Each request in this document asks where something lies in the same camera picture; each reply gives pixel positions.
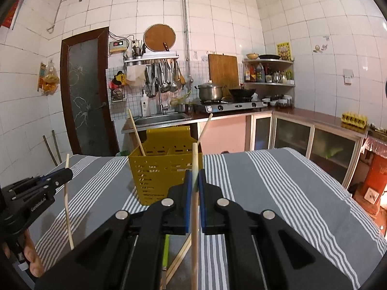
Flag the pink kitchen cabinet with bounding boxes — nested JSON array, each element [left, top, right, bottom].
[[201, 115, 251, 154]]

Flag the person's left hand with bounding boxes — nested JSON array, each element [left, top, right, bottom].
[[2, 228, 45, 278]]

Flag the chopstick in basket left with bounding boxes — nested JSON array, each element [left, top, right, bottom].
[[128, 108, 146, 156]]

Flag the chopstick in basket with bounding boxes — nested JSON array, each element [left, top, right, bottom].
[[128, 108, 146, 156], [197, 113, 213, 145]]

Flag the hanging plastic bag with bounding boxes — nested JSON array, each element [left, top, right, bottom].
[[37, 60, 60, 95]]

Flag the steel sink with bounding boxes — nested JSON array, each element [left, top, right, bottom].
[[134, 113, 193, 131]]

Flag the yellow slotted utensil basket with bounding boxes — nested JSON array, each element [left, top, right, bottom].
[[129, 126, 197, 206]]

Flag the white soap bottle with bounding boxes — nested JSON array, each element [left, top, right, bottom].
[[140, 93, 151, 117]]

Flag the dark brown glass door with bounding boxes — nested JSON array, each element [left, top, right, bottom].
[[60, 27, 119, 156]]

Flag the red stand with socket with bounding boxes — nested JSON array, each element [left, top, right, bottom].
[[353, 154, 386, 219]]

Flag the glass door cabinet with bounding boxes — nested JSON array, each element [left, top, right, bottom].
[[245, 108, 367, 189]]

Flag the chopstick in basket right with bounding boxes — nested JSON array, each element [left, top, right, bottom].
[[197, 113, 213, 145]]

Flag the steel gas stove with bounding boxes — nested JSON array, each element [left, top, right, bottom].
[[192, 101, 267, 114]]

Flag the black wok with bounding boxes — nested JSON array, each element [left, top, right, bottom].
[[229, 88, 255, 102]]

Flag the yellow egg tray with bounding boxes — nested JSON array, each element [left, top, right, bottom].
[[341, 112, 368, 129]]

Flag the steel cooking pot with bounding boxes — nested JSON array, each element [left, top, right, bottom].
[[195, 81, 223, 102]]

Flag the round wooden board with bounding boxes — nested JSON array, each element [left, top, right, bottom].
[[143, 24, 176, 52]]

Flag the corner shelf with bottles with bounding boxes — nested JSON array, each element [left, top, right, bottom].
[[242, 54, 295, 87]]

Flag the rectangular wooden cutting board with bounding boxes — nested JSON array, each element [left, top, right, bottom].
[[208, 54, 239, 97]]

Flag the wooden sticks against wall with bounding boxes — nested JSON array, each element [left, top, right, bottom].
[[42, 130, 62, 166]]

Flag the green frog handle utensil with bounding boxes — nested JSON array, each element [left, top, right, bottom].
[[162, 234, 170, 272]]

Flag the wall utensil rack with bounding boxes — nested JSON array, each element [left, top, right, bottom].
[[123, 52, 186, 98]]

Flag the white wall switch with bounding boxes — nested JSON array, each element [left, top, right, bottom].
[[342, 69, 354, 85]]

